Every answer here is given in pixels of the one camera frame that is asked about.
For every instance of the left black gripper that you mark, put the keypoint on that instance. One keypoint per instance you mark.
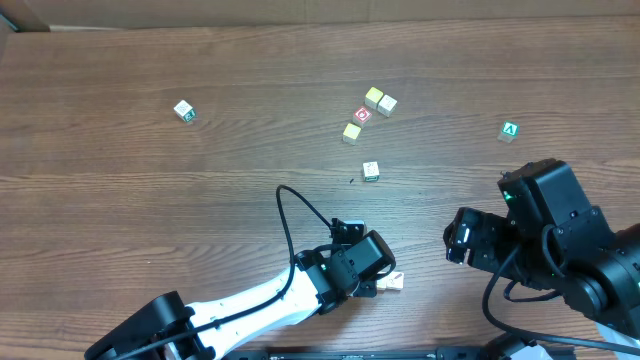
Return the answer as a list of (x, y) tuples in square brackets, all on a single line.
[(370, 286)]

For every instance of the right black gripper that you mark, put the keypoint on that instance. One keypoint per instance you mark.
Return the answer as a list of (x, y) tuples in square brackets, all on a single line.
[(470, 245)]

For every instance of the yellow top wooden block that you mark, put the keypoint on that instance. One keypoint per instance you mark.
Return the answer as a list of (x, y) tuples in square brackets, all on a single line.
[(381, 284)]

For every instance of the white block with red stroke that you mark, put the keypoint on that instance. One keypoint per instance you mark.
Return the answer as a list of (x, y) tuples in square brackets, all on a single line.
[(395, 281)]

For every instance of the white block with green edge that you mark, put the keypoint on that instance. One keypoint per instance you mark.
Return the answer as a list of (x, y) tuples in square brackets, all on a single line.
[(371, 172)]

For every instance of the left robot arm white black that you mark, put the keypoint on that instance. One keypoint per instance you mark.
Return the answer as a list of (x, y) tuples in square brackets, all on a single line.
[(317, 282)]

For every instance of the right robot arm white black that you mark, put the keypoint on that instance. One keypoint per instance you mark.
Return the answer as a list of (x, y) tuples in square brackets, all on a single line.
[(555, 241)]

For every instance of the green letter wooden block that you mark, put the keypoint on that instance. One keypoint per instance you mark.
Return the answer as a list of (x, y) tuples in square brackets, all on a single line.
[(509, 132)]

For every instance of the yellow block near centre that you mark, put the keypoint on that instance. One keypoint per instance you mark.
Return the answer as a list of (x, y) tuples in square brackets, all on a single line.
[(351, 133)]

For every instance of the white block at top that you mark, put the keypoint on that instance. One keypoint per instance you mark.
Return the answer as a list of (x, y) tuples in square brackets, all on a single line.
[(387, 105)]

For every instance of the red circle wooden block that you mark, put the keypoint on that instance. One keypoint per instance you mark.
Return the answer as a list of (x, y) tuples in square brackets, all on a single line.
[(362, 116)]

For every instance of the yellow block at top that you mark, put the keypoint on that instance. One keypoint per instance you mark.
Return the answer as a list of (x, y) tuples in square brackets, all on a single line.
[(373, 97)]

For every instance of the white block with green side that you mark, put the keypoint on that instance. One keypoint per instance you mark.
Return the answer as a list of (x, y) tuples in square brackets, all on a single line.
[(185, 111)]

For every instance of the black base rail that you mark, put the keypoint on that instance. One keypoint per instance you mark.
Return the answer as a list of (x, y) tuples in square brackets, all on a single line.
[(446, 353)]

